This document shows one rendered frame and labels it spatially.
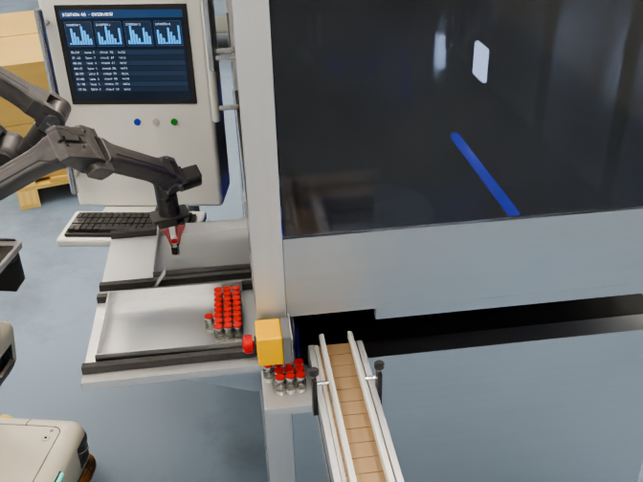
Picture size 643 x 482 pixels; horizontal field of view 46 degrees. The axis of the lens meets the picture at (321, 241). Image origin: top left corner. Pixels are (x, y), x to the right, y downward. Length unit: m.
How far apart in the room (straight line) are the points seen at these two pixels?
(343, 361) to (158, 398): 1.50
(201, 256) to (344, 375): 0.70
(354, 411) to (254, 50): 0.72
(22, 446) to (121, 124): 1.05
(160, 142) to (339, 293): 1.09
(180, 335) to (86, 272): 2.10
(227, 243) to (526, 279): 0.90
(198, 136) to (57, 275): 1.64
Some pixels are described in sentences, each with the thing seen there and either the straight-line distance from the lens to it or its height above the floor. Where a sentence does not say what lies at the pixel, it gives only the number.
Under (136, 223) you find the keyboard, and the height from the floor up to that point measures 0.83.
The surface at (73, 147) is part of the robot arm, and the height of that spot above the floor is 1.40.
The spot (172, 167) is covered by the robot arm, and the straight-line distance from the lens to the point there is 1.97.
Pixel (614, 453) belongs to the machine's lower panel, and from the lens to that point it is 2.24.
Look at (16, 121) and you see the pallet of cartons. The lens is 4.52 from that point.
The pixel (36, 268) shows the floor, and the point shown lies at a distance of 4.06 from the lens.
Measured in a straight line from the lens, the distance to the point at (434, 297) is 1.71.
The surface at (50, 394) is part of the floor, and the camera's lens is 3.22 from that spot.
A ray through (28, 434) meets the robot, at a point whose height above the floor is 0.28.
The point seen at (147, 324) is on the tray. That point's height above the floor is 0.88.
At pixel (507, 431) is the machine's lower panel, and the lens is 2.04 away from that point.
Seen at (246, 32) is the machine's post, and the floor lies 1.64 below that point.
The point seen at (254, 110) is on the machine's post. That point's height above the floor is 1.49.
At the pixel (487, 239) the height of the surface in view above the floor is 1.17.
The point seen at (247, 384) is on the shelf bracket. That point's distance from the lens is 1.91.
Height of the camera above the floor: 1.99
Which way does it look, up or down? 30 degrees down
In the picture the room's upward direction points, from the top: 1 degrees counter-clockwise
